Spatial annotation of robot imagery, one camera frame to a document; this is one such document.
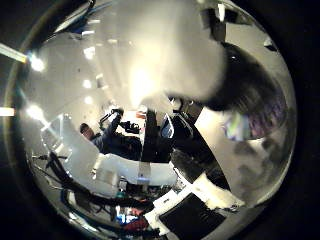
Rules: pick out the person in dark jacket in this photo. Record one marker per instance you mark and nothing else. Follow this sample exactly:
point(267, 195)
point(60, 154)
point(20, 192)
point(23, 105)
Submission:
point(110, 140)

